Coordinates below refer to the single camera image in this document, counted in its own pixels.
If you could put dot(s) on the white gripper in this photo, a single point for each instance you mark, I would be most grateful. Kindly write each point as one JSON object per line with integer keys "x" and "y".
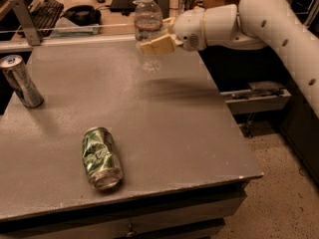
{"x": 187, "y": 29}

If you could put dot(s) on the clear plastic water bottle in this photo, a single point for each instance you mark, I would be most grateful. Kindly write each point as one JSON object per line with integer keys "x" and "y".
{"x": 148, "y": 23}

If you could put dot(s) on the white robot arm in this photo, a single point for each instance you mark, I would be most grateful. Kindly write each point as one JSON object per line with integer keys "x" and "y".
{"x": 249, "y": 25}

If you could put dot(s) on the crushed green soda can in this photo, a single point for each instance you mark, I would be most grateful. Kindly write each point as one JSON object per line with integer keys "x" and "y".
{"x": 102, "y": 165}

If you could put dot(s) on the silver redbull can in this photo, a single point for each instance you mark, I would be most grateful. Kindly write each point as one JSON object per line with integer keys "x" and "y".
{"x": 15, "y": 72}

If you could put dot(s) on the black laptop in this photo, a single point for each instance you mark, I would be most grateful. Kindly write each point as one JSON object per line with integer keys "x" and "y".
{"x": 123, "y": 5}

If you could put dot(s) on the black headphones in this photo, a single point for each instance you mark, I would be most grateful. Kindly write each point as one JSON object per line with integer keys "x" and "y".
{"x": 83, "y": 15}

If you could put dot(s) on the black keyboard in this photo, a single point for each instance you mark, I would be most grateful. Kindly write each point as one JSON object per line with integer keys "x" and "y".
{"x": 45, "y": 15}

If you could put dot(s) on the grey metal bracket middle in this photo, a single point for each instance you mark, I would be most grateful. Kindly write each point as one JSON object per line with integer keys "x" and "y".
{"x": 164, "y": 5}

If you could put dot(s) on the grey metal bracket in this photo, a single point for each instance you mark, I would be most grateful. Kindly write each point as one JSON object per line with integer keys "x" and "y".
{"x": 164, "y": 5}
{"x": 30, "y": 31}

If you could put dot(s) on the grey metal shelf rail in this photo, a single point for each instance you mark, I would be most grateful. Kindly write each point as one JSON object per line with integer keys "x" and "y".
{"x": 257, "y": 97}

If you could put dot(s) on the grey metal bracket left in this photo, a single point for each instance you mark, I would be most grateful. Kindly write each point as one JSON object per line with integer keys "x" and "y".
{"x": 30, "y": 31}

